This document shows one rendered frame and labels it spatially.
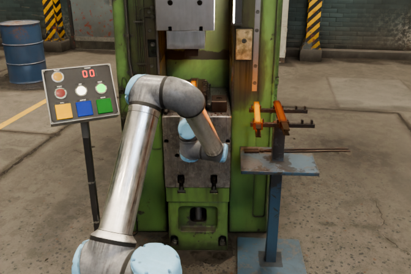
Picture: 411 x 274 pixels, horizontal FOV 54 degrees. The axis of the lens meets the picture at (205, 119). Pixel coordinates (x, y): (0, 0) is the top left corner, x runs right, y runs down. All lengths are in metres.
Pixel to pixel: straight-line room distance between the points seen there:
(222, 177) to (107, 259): 1.17
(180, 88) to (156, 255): 0.54
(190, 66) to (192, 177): 0.75
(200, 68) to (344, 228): 1.46
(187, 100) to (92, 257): 0.58
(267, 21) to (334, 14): 5.80
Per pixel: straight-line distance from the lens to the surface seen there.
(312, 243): 2.80
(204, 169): 2.32
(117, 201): 1.34
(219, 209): 2.47
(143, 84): 1.41
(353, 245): 2.86
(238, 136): 2.45
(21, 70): 6.66
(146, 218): 2.77
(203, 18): 2.12
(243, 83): 2.34
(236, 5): 2.22
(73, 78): 2.15
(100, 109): 2.12
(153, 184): 2.62
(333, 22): 8.07
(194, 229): 2.57
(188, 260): 2.59
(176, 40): 2.14
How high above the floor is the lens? 1.68
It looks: 21 degrees down
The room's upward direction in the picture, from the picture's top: straight up
